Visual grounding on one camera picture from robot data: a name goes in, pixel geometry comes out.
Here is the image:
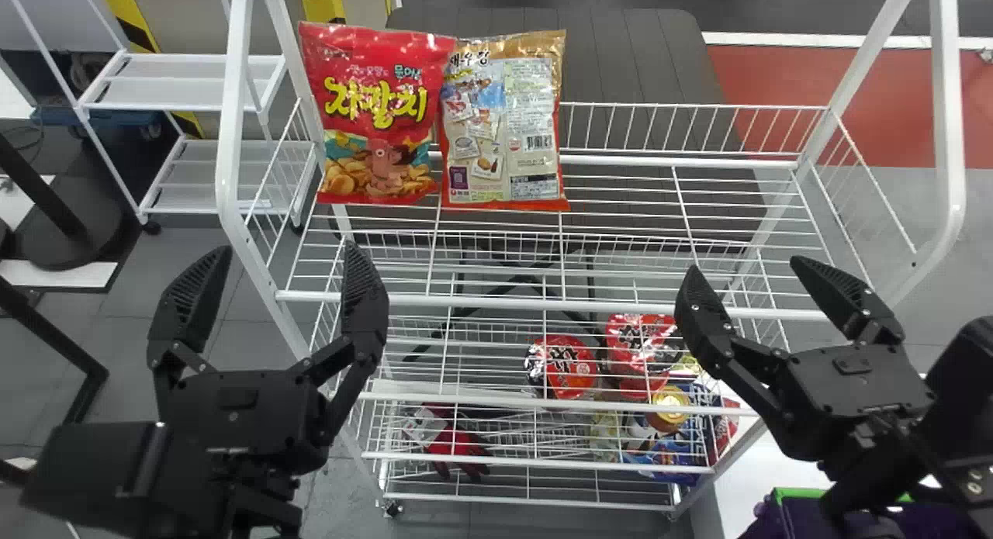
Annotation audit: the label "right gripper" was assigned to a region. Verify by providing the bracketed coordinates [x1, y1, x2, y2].
[673, 255, 937, 464]

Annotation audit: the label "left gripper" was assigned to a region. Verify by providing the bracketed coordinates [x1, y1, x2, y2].
[146, 240, 390, 475]

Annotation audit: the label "red noodle cup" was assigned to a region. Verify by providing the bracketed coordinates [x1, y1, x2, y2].
[604, 313, 685, 402]
[524, 334, 600, 405]

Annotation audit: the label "yellow can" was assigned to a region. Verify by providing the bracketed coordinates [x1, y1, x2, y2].
[647, 385, 692, 436]

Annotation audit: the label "blue snack packet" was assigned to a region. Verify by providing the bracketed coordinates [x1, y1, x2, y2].
[621, 384, 739, 486]

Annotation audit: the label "green basket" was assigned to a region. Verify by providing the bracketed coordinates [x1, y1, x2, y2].
[771, 486, 913, 504]

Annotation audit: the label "purple crate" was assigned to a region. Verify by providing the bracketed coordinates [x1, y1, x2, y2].
[737, 489, 993, 539]

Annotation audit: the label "red snack packet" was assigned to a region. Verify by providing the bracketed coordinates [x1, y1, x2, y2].
[299, 21, 457, 207]

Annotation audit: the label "red gloves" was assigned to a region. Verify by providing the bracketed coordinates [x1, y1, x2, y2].
[400, 403, 494, 482]

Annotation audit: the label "beige snack packet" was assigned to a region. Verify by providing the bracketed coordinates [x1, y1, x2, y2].
[437, 29, 572, 213]

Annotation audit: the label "dark side table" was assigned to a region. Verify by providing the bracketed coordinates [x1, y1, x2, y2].
[341, 8, 769, 363]

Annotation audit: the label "white wire rack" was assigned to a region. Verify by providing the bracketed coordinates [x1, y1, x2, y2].
[216, 0, 967, 521]
[0, 0, 319, 234]

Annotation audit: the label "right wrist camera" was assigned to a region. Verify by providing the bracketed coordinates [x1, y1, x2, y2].
[923, 315, 993, 462]

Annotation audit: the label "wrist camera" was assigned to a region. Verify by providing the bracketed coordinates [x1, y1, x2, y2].
[923, 315, 993, 462]
[19, 420, 234, 539]

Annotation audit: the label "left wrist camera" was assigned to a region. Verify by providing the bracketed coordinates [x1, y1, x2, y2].
[19, 420, 234, 539]

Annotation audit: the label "yellow black striped post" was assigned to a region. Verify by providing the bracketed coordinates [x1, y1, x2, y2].
[96, 0, 206, 140]
[299, 0, 348, 25]

